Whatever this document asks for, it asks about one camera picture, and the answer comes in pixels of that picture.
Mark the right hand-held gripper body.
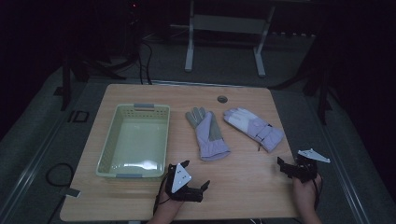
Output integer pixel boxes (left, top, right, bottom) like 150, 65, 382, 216
290, 147, 332, 184

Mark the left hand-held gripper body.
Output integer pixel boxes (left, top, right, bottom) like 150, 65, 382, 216
164, 162, 204, 203

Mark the person's right hand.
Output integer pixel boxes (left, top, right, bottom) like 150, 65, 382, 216
292, 175, 323, 214

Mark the person's left hand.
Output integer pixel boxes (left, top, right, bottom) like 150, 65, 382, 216
151, 189, 185, 220

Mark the purple glove with grey palm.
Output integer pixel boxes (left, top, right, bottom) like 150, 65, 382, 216
185, 106, 232, 162

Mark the purple and white glove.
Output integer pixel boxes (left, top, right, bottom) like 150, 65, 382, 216
222, 106, 285, 154

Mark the pale green plastic basket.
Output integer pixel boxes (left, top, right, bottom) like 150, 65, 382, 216
95, 103, 172, 180

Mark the black metal stand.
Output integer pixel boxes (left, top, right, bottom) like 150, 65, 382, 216
53, 0, 142, 112
270, 27, 334, 126

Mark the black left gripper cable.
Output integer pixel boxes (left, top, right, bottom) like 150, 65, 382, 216
151, 172, 172, 217

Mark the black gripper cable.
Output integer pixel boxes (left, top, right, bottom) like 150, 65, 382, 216
312, 174, 324, 211
151, 172, 172, 217

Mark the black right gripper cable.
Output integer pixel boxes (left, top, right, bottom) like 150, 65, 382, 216
312, 174, 324, 211

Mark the black hanging cable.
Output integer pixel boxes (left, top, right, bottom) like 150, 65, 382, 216
135, 38, 154, 86

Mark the black rectangular floor frame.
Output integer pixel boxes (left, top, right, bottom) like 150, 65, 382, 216
66, 109, 91, 124

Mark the black looped floor cable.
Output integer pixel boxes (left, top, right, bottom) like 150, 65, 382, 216
45, 161, 76, 189

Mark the white metal desk frame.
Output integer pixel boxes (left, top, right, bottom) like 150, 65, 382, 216
170, 0, 277, 78

